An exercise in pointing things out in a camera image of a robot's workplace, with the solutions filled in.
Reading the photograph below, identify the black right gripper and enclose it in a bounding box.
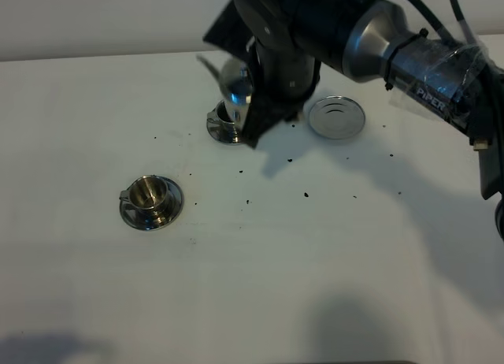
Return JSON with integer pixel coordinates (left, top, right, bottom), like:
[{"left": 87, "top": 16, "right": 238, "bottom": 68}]
[{"left": 203, "top": 0, "right": 378, "bottom": 148}]

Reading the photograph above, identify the stainless steel teapot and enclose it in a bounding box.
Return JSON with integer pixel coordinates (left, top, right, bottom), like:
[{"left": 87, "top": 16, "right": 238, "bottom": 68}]
[{"left": 196, "top": 54, "right": 254, "bottom": 130}]

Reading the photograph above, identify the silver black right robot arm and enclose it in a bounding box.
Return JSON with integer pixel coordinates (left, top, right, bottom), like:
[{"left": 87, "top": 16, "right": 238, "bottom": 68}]
[{"left": 203, "top": 0, "right": 503, "bottom": 199}]

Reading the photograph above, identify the far stainless steel teacup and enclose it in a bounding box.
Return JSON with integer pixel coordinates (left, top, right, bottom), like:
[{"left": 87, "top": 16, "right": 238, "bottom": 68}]
[{"left": 206, "top": 100, "right": 239, "bottom": 133}]

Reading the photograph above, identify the stainless steel teacup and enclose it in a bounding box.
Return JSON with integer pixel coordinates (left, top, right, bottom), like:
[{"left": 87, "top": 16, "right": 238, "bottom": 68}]
[
  {"left": 206, "top": 100, "right": 239, "bottom": 133},
  {"left": 119, "top": 175, "right": 170, "bottom": 216}
]

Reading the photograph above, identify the round steel teapot saucer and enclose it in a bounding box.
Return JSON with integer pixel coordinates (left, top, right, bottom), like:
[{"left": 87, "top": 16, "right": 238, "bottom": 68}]
[{"left": 308, "top": 96, "right": 366, "bottom": 140}]

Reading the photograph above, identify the near stainless steel teacup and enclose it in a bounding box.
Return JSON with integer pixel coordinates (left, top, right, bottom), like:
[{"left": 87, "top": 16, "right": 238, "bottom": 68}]
[{"left": 119, "top": 175, "right": 170, "bottom": 216}]

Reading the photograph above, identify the far steel saucer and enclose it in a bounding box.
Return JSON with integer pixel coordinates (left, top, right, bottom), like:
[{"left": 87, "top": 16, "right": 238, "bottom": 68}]
[{"left": 206, "top": 110, "right": 242, "bottom": 145}]

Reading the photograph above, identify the near steel saucer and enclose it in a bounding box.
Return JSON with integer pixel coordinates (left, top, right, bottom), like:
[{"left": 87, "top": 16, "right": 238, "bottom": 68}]
[{"left": 119, "top": 176, "right": 184, "bottom": 231}]

